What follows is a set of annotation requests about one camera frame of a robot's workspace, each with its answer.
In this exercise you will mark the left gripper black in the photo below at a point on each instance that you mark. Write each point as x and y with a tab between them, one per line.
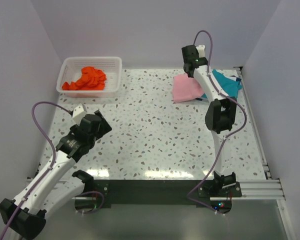
104	127

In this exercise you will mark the pink t shirt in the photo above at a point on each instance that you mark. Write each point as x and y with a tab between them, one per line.
185	89

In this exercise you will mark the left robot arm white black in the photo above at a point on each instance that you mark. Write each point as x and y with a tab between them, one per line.
27	212

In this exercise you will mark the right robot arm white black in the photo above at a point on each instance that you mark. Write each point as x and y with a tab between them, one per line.
219	118

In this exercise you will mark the folded teal t shirt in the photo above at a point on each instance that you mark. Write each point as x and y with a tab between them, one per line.
231	84

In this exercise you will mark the orange t shirt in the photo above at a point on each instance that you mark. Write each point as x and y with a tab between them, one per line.
91	79

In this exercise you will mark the white plastic basket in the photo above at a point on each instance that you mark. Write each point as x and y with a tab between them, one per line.
71	70

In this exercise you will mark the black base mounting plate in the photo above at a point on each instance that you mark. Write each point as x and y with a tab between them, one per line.
156	192

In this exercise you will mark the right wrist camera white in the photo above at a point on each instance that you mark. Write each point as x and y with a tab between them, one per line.
201	49

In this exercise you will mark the aluminium frame rail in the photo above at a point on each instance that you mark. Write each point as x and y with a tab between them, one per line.
280	200

